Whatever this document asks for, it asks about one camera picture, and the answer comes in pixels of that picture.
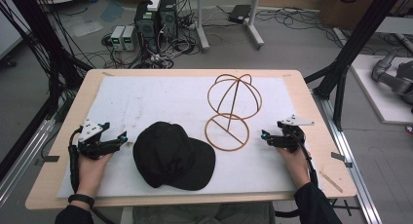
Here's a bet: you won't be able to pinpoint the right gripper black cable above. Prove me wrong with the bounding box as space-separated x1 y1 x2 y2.
289 130 319 188

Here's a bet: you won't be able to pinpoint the person's right hand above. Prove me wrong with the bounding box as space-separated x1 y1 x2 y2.
276 145 313 190

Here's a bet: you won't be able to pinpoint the black wristband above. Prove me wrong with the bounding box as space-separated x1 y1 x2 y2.
67 193 95 208

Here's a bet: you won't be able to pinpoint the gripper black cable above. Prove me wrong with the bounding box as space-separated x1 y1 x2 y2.
67 126 115 224
289 130 319 188

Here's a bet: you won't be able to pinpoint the black metal frame stand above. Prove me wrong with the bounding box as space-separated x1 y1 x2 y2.
304 0 405 131

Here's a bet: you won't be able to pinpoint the thin wooden strip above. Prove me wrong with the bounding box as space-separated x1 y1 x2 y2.
319 170 344 194

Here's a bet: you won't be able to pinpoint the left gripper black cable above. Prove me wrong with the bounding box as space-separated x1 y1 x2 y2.
67 126 115 224

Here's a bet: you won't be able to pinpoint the white floor board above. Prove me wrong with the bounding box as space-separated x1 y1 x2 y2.
350 54 413 126

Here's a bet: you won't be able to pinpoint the black frame with cables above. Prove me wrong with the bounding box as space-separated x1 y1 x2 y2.
0 0 94 183

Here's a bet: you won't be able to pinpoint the loose black floor cables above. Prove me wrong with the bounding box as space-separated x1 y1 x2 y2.
255 7 346 51

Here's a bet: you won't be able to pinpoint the copper wire hat stand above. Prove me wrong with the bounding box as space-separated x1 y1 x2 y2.
204 73 263 153

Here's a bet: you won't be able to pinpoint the aluminium rail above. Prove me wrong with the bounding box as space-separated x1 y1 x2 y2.
0 117 56 208
311 90 385 224

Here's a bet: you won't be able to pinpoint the white table mat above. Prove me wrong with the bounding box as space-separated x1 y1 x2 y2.
56 75 320 199

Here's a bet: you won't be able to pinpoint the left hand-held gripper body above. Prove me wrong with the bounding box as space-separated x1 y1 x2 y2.
78 119 113 160

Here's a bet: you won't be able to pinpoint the grey bench power supply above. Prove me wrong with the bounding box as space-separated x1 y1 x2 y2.
122 24 139 53
109 24 127 52

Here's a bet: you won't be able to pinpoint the white box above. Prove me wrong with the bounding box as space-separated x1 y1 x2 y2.
146 0 162 13

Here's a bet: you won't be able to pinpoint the white desk leg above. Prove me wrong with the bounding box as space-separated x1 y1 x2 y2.
194 0 211 54
245 0 266 51

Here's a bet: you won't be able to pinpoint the person's left hand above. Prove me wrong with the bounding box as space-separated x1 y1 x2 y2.
75 152 114 197

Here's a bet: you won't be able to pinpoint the flat black device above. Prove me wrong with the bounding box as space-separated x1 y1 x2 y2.
227 4 253 25

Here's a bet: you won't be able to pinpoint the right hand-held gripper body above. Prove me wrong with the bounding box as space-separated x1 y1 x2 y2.
281 114 316 153

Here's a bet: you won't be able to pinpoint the grey tape strip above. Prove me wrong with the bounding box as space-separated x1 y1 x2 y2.
330 151 354 168

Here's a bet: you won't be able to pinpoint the person's legs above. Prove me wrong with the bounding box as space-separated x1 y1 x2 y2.
131 202 277 224

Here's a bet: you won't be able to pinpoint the black computer tower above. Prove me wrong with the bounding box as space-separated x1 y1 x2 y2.
133 1 161 54
158 0 179 41

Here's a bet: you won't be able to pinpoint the tangle of floor cables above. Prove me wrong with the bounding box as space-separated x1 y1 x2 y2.
99 30 203 70

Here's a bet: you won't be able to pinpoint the cardboard box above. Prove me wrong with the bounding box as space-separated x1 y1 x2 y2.
318 0 413 31

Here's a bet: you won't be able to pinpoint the black baseball cap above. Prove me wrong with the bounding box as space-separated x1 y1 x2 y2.
132 121 217 192

